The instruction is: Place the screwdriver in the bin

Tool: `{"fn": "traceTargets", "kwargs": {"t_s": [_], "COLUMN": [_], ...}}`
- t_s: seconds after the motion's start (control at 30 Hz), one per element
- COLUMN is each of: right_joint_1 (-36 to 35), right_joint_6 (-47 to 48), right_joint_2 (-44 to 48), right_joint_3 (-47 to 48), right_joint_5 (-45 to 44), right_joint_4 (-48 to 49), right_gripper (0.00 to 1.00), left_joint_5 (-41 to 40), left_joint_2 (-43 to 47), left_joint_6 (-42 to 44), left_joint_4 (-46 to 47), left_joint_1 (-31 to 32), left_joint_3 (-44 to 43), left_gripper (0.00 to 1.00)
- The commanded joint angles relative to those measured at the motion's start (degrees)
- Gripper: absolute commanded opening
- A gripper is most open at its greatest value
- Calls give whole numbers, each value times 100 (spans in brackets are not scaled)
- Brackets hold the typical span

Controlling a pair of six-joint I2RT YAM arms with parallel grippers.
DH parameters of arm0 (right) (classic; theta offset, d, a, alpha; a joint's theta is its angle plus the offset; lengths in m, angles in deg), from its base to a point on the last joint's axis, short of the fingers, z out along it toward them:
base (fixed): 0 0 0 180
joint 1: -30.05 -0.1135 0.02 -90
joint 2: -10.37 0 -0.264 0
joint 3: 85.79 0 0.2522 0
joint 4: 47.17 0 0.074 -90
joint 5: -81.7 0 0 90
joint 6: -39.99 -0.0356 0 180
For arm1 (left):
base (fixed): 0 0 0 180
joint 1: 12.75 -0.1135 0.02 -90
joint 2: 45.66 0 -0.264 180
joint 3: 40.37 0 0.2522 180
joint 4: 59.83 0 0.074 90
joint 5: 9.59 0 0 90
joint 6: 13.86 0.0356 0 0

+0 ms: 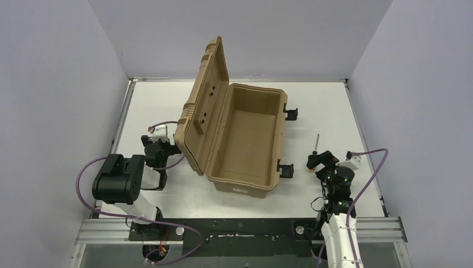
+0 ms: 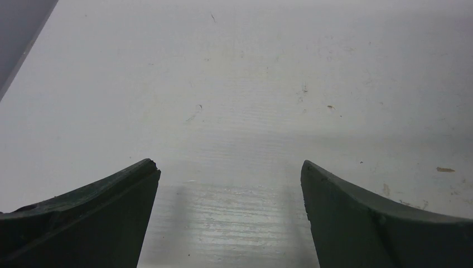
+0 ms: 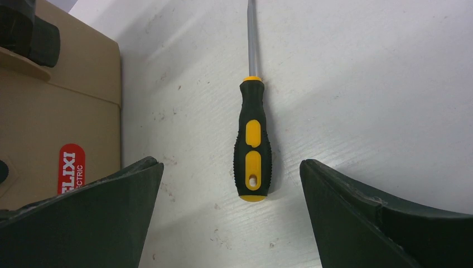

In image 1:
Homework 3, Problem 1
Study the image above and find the black yellow handled screwdriver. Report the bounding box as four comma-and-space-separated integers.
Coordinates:
310, 133, 320, 173

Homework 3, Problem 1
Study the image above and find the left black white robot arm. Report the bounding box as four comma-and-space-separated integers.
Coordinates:
92, 135, 181, 241

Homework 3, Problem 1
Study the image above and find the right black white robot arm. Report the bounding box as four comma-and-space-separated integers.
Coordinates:
306, 150, 364, 267

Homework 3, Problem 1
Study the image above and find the lower black toolbox latch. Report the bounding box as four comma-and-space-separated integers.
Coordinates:
277, 160, 295, 179

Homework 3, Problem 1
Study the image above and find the black toolbox latch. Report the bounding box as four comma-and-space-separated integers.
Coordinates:
283, 104, 298, 121
277, 160, 295, 179

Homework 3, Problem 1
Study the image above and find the tan toolbox lid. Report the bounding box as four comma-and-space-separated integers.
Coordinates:
173, 36, 229, 176

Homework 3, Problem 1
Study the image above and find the upper black toolbox latch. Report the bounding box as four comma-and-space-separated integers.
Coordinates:
283, 104, 298, 121

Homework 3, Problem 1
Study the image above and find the tan plastic toolbox base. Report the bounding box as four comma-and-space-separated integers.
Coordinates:
205, 83, 287, 198

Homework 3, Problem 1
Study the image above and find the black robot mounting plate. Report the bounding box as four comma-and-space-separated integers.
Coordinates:
128, 218, 323, 257

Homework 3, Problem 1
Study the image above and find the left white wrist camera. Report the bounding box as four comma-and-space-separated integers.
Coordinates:
148, 125, 168, 142

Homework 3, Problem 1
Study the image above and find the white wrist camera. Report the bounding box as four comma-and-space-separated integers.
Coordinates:
148, 125, 168, 142
335, 151, 361, 171

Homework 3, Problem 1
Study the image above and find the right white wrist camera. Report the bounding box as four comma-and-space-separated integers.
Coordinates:
335, 151, 361, 171

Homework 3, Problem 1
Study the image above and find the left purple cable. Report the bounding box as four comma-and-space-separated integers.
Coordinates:
75, 121, 204, 266

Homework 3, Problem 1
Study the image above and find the purple cable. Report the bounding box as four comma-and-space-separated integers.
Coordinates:
75, 121, 204, 266
317, 149, 389, 268

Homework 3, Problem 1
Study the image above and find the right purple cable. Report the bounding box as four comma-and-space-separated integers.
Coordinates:
317, 149, 389, 268

